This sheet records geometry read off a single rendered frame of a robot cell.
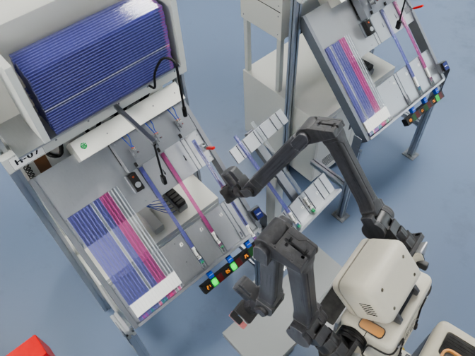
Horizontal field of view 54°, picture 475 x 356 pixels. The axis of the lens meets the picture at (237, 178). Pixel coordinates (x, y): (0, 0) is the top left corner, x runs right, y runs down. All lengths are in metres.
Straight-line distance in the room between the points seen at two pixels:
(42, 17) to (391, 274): 1.34
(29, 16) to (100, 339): 1.77
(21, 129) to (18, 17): 0.38
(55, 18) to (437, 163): 2.62
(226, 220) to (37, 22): 1.07
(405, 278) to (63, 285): 2.14
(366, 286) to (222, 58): 3.09
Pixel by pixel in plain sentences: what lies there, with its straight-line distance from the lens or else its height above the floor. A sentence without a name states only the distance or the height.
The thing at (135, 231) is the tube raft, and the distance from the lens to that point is 1.95.
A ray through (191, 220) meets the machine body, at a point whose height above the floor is 0.60.
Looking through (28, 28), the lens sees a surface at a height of 1.67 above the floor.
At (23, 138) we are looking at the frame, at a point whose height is 1.39.
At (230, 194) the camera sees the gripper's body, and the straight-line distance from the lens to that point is 1.86.
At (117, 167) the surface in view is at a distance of 1.94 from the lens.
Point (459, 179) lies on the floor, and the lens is 3.47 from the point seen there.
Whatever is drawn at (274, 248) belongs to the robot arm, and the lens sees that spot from 1.07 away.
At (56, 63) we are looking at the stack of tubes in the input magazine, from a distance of 1.60.
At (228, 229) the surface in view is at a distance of 2.09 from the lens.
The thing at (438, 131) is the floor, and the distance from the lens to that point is 3.72.
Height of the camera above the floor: 2.56
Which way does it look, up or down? 53 degrees down
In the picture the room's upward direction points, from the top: 4 degrees counter-clockwise
